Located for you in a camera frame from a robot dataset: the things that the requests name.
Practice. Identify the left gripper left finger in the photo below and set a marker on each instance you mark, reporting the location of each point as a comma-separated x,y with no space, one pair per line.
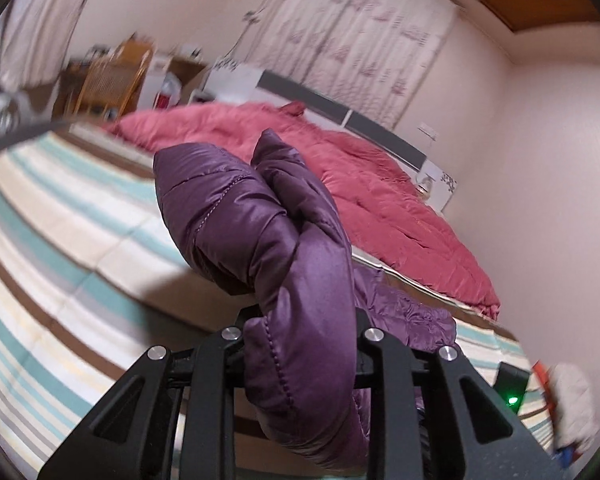
170,411

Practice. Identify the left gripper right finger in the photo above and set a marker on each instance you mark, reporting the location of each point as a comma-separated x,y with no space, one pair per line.
433,416

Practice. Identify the purple down jacket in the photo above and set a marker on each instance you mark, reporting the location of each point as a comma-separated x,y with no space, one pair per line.
270,229

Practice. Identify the striped bed sheet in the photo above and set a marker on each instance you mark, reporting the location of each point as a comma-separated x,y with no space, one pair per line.
89,279

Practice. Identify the pink red comforter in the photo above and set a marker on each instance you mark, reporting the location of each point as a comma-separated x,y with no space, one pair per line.
378,203

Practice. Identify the glass bottle on nightstand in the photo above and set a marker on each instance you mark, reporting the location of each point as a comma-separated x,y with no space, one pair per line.
425,184

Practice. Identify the white plastic bag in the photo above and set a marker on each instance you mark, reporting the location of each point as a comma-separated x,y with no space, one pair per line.
170,92

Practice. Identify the white bedside cabinet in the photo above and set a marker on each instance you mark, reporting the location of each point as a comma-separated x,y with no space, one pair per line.
153,81

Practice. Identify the white grey headboard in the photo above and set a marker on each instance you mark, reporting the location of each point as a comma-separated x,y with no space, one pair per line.
240,83

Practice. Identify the wooden rattan chair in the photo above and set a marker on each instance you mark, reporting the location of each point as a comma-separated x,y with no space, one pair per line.
111,87

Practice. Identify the wooden desk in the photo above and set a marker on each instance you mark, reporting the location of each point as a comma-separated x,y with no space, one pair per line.
72,78

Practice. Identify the back patterned curtain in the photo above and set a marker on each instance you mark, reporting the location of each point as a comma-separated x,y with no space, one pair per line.
368,55

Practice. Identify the patterned curtain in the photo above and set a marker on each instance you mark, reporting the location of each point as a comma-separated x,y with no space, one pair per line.
34,39
368,55

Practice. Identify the left patterned curtain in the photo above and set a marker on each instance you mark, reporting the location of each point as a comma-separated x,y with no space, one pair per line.
34,39

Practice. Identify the wall power socket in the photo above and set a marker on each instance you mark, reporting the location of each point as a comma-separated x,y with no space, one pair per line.
427,131

